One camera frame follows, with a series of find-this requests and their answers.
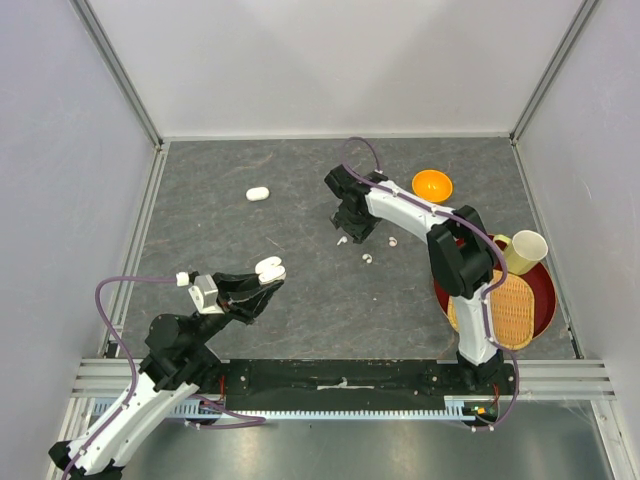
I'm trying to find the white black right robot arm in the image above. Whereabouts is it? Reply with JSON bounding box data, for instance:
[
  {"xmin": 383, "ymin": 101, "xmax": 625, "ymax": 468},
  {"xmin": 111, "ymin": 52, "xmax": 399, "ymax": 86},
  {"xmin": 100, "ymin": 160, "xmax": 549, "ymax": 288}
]
[{"xmin": 324, "ymin": 165, "xmax": 504, "ymax": 394}]

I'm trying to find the aluminium frame post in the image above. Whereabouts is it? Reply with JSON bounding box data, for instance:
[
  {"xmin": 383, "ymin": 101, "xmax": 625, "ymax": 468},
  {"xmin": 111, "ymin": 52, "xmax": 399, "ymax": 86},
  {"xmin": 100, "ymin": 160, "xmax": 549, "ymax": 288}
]
[
  {"xmin": 509, "ymin": 0, "xmax": 600, "ymax": 146},
  {"xmin": 70, "ymin": 0, "xmax": 164, "ymax": 149}
]

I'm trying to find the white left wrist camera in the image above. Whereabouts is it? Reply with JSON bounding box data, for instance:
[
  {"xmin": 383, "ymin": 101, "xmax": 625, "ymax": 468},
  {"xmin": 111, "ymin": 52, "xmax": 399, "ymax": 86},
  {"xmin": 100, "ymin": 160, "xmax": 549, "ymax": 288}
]
[{"xmin": 188, "ymin": 275, "xmax": 222, "ymax": 315}]

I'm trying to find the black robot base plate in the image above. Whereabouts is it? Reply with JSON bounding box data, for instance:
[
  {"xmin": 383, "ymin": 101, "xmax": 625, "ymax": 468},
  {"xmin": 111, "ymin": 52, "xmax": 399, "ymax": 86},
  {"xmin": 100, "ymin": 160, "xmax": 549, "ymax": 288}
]
[{"xmin": 196, "ymin": 359, "xmax": 515, "ymax": 409}]

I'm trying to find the cream yellow mug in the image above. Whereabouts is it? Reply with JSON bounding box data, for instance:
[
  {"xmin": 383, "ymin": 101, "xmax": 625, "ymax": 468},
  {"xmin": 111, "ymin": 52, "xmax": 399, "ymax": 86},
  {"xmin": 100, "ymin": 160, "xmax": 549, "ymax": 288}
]
[{"xmin": 493, "ymin": 230, "xmax": 549, "ymax": 276}]

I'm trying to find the light blue cable duct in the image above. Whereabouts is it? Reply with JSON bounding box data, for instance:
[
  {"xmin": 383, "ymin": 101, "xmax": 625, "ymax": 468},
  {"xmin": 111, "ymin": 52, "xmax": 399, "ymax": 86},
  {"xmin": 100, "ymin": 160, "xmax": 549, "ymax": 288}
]
[{"xmin": 94, "ymin": 397, "xmax": 497, "ymax": 419}]

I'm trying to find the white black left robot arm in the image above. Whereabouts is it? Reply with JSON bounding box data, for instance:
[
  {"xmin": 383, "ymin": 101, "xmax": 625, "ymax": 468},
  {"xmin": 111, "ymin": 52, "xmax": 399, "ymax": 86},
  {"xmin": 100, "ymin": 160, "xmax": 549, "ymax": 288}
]
[{"xmin": 49, "ymin": 257, "xmax": 286, "ymax": 479}]

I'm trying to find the white earbud charging case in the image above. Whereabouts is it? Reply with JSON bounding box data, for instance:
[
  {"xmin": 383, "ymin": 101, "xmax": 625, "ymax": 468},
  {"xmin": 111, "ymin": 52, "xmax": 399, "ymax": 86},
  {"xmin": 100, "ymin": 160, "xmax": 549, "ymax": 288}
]
[{"xmin": 254, "ymin": 256, "xmax": 286, "ymax": 284}]

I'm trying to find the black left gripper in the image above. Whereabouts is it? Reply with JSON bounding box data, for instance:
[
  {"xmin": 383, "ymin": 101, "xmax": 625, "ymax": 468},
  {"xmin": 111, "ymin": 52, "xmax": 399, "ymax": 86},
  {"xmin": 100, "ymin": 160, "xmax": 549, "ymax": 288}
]
[{"xmin": 187, "ymin": 268, "xmax": 284, "ymax": 351}]

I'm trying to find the aluminium frame left post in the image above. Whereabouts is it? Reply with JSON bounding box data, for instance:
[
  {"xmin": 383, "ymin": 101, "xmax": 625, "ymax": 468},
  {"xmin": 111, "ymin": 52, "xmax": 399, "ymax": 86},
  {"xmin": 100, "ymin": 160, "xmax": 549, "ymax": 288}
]
[{"xmin": 70, "ymin": 0, "xmax": 164, "ymax": 149}]

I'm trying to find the woven bamboo tray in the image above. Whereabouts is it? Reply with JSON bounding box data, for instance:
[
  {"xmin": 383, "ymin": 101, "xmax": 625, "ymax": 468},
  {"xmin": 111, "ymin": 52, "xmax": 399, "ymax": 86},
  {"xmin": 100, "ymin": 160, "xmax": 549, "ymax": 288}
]
[{"xmin": 447, "ymin": 269, "xmax": 536, "ymax": 351}]

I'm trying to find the aluminium frame right post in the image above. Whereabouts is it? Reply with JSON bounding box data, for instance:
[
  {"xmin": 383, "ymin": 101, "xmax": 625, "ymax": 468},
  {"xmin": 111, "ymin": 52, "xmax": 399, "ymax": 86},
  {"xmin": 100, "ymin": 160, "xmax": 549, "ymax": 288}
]
[{"xmin": 509, "ymin": 0, "xmax": 600, "ymax": 146}]

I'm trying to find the white oval case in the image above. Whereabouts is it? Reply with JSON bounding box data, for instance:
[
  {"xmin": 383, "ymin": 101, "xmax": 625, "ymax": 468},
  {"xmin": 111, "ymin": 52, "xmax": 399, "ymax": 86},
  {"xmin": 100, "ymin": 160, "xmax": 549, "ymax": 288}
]
[{"xmin": 245, "ymin": 187, "xmax": 270, "ymax": 202}]

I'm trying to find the red round plate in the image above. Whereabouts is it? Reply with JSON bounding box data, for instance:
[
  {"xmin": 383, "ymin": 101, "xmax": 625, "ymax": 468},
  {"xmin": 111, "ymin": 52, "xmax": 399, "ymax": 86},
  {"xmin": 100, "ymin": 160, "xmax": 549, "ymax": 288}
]
[{"xmin": 432, "ymin": 232, "xmax": 558, "ymax": 346}]

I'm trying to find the orange plastic bowl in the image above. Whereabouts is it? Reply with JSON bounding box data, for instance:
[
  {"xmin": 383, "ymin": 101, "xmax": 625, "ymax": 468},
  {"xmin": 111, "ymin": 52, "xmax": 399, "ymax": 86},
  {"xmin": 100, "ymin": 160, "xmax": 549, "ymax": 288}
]
[{"xmin": 411, "ymin": 169, "xmax": 454, "ymax": 204}]

